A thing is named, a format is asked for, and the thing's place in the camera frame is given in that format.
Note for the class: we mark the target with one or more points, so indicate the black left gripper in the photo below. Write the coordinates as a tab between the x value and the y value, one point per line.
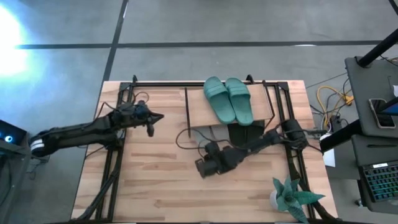
130	119

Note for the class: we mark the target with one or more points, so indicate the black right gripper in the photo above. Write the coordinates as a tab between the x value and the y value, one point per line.
231	158

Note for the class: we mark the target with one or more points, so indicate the green rubber slide sandal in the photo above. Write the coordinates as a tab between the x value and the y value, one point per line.
217	99
241	102

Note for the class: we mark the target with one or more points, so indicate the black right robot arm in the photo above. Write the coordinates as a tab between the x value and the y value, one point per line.
292	132

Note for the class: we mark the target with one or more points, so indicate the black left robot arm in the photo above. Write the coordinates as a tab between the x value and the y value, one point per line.
77	133

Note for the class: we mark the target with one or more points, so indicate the white plant pot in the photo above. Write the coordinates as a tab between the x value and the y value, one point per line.
273	200

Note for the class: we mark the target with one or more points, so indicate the green artificial plant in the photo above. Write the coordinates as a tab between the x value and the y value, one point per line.
289	196

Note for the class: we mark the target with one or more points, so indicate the white paper sheet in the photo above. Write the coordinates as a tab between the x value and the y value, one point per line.
329	158

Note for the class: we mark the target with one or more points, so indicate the black flat bar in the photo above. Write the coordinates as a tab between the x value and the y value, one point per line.
342	135

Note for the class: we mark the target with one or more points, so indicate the black device with blue light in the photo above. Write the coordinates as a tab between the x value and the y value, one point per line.
15	132

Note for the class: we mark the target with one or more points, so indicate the grey metal side table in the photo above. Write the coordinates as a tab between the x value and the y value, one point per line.
18	151

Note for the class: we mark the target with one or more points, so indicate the dark grey desk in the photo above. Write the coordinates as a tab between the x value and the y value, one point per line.
373	154

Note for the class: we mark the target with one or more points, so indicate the black pen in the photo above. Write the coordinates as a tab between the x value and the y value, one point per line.
377	145

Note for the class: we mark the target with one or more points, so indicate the grey desk top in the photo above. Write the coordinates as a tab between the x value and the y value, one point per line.
363	87

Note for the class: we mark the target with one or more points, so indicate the black smartphone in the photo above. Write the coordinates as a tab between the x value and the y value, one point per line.
382	116

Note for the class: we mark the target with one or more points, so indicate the black round pole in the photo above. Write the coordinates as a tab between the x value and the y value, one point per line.
376	49

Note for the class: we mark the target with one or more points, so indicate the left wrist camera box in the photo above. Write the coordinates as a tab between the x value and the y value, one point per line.
142	109

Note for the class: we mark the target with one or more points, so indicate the black metal rig frame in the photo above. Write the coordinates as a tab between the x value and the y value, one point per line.
161	84

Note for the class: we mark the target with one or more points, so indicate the wooden shelf with black frame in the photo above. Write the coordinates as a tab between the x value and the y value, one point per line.
199	105

